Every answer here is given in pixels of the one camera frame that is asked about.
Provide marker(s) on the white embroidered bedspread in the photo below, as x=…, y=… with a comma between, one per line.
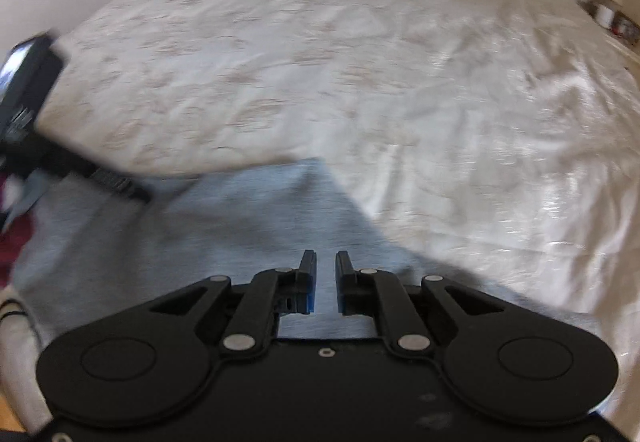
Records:
x=350, y=72

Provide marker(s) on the light blue cloth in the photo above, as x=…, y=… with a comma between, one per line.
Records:
x=32, y=192

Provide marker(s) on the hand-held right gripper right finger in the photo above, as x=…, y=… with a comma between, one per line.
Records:
x=343, y=282

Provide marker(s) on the grey speckled pants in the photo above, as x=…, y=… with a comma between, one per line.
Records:
x=225, y=232

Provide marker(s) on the white cup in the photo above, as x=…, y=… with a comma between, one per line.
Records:
x=605, y=16

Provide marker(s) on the dark red cloth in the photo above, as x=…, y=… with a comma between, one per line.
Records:
x=10, y=242

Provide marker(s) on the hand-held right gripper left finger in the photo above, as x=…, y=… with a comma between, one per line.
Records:
x=309, y=282

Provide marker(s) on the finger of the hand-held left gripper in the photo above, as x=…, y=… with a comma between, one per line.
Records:
x=90, y=172

